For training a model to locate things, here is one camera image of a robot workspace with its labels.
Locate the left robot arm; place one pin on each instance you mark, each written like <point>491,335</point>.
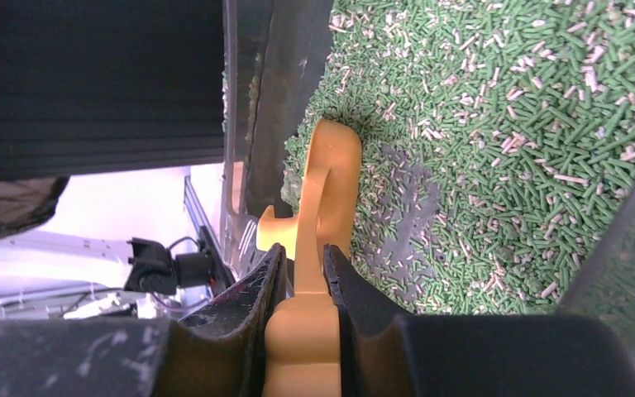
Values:
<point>45,275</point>

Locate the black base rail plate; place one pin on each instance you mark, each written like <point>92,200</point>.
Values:
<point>221,277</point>

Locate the dark grey litter box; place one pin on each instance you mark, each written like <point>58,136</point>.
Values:
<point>282,52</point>

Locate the yellow litter scoop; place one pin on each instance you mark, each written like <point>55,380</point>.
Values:
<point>302,336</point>

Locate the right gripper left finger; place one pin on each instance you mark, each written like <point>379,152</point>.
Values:
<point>219,350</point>

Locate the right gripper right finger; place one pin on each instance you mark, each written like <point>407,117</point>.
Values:
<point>376,358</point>

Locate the black trash bin with bag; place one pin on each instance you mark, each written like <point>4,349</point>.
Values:
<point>92,87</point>

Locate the green cat litter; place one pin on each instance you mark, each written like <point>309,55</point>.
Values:
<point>498,142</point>

